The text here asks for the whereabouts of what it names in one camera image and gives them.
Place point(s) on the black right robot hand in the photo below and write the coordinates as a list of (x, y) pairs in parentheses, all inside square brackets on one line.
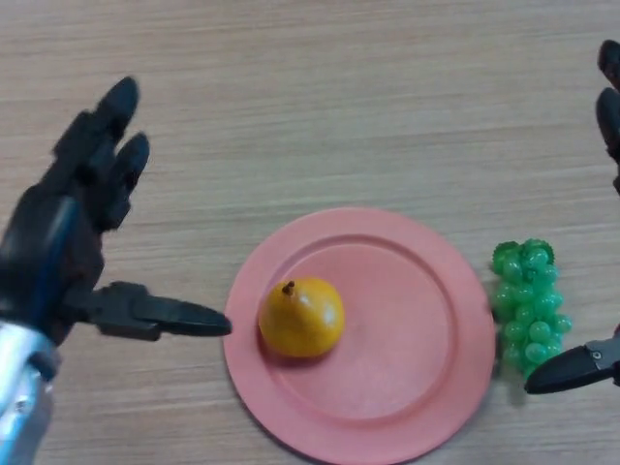
[(567, 370)]

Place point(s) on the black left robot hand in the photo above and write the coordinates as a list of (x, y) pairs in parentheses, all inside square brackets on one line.
[(43, 242)]

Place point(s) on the yellow pear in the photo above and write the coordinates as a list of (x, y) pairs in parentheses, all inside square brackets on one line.
[(302, 319)]

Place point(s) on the pink round plate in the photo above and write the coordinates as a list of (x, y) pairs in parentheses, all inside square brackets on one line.
[(407, 349)]

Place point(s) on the green plastic grape bunch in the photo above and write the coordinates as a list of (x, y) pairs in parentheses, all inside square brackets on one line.
[(528, 300)]

